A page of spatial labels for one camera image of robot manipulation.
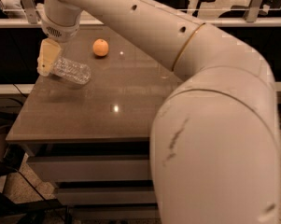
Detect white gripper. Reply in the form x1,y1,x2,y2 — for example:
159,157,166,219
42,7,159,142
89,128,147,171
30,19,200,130
37,15,79,77

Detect clear plastic water bottle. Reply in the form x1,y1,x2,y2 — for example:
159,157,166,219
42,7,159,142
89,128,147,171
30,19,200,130
51,57,91,85

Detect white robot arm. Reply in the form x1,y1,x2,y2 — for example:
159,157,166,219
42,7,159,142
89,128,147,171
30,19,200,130
43,0,281,224

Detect orange fruit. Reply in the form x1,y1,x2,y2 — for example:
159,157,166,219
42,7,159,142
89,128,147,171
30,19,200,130
92,39,109,57

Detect grey drawer cabinet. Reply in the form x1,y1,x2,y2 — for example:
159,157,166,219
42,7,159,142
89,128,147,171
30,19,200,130
7,25,180,219

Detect metal rail post left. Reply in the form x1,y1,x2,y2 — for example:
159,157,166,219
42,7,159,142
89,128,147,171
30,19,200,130
21,0,39,24

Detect metal rail post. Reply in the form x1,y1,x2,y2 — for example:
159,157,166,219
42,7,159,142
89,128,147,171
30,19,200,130
243,0,263,22
21,0,39,24

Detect metal rail post right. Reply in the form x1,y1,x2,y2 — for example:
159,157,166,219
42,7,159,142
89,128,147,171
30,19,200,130
243,0,263,22

